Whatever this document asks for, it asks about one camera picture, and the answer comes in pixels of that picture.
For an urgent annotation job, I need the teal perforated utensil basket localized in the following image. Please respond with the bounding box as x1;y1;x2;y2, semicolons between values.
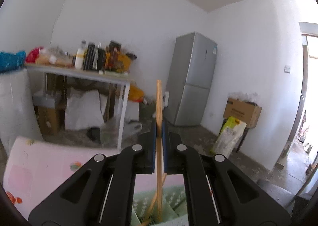
130;184;189;226

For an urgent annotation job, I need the yellow snack bag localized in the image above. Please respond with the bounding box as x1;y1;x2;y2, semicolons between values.
105;52;132;73

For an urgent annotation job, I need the white plastic bottle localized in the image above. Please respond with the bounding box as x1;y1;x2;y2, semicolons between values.
74;40;86;70

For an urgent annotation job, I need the brown cardboard box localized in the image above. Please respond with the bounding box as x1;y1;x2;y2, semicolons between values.
223;98;262;128

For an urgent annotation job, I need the black thermos flask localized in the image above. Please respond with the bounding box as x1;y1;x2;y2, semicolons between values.
83;42;95;70

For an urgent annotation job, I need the pink patterned tablecloth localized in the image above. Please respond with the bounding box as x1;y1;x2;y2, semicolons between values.
3;137;189;225

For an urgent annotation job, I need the white sack under table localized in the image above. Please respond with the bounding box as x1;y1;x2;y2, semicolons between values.
65;87;108;131

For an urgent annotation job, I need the blue plastic bag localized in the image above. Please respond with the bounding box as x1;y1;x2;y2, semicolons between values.
0;51;26;73

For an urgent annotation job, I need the red plastic bag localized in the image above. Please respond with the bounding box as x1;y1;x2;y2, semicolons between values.
25;46;43;64

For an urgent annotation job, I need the white appliance under cover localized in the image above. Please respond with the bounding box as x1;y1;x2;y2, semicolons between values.
1;68;43;155

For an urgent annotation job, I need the white yellow rice bag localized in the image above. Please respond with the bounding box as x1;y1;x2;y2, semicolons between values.
210;116;247;158

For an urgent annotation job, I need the orange plastic bag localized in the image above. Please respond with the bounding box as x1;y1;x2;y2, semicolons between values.
128;85;144;102

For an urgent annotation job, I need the wooden chopstick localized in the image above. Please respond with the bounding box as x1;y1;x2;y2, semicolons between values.
154;79;165;223
144;173;167;223

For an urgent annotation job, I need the white side table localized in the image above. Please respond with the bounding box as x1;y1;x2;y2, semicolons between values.
25;63;135;150

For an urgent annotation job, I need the silver refrigerator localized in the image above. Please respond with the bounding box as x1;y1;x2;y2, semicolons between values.
164;32;217;127

